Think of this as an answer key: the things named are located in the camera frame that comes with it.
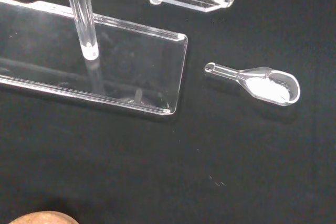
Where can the clear acrylic funnel stand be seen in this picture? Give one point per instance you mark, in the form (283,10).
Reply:
(147,58)

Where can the clear glass weighing funnel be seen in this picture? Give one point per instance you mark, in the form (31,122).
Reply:
(267,87)

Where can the black cloth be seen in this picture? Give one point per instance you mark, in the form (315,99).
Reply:
(236,155)

